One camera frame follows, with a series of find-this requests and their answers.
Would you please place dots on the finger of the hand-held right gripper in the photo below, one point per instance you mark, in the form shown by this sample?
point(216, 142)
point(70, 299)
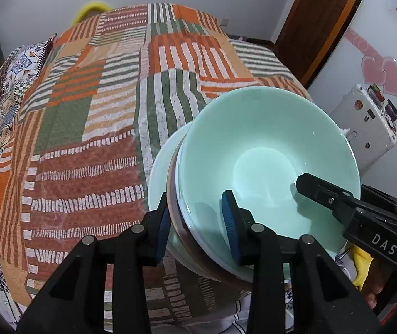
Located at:
point(323, 191)
point(386, 201)

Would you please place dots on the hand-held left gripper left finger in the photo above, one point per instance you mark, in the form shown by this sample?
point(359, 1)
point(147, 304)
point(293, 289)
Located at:
point(163, 229)

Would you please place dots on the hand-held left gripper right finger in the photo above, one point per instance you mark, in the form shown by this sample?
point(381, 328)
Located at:
point(229, 226)

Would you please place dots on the green plate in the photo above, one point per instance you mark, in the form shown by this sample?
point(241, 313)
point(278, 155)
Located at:
point(156, 181)

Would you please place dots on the green bowl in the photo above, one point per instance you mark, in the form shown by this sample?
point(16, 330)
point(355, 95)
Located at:
point(254, 139)

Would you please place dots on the person's right hand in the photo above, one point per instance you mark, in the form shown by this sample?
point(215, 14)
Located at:
point(374, 281)

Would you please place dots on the yellow cloth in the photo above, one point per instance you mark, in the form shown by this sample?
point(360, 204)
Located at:
point(362, 264)

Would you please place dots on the white suitcase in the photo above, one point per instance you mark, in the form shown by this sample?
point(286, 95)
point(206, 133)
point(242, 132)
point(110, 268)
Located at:
point(362, 128)

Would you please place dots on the white printed cloth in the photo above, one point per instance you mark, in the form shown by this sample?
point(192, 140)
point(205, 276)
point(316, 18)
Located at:
point(219, 323)

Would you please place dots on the striped patchwork blanket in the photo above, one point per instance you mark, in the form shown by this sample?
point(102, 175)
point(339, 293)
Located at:
point(80, 146)

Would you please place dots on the wooden door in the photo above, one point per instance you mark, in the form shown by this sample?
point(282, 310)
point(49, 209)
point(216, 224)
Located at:
point(316, 24)

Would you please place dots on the patterned quilt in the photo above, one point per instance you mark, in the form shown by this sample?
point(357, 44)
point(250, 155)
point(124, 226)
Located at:
point(21, 66)

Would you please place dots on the yellow foam noodle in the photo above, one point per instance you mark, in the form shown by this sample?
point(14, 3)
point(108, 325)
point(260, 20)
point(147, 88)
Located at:
point(90, 8)

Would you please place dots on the pink heart wall decal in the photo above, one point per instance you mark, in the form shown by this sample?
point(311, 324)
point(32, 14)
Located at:
point(386, 76)

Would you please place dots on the white wall outlet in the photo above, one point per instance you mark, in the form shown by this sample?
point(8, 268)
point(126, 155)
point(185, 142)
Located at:
point(224, 22)

